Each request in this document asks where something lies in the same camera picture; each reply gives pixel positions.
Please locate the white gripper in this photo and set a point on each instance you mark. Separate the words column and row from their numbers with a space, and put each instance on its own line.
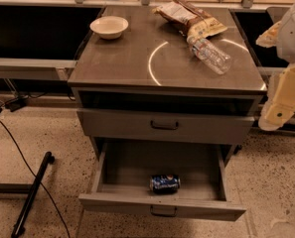
column 293, row 37

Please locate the grey drawer cabinet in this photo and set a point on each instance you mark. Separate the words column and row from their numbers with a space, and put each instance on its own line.
column 151, row 69

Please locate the white bowl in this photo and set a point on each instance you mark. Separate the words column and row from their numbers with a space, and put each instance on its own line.
column 109, row 27

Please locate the black stand leg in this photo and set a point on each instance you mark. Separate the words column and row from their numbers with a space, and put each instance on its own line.
column 19, row 228

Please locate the clear plastic water bottle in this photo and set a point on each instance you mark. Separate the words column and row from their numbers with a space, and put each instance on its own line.
column 213, row 57

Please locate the brown chip bag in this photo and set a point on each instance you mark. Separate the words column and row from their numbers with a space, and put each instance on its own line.
column 190, row 20

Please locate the grey metal side rail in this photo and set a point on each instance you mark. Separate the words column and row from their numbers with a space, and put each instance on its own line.
column 36, row 69

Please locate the blue pepsi can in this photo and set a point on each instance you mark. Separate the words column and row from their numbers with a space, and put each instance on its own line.
column 164, row 183

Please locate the closed grey top drawer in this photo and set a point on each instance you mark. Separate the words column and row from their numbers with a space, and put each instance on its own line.
column 155, row 126

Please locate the grey chair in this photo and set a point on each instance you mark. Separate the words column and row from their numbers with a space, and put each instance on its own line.
column 276, row 13

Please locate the open grey middle drawer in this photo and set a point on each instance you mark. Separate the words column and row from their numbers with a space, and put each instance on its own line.
column 122, row 181

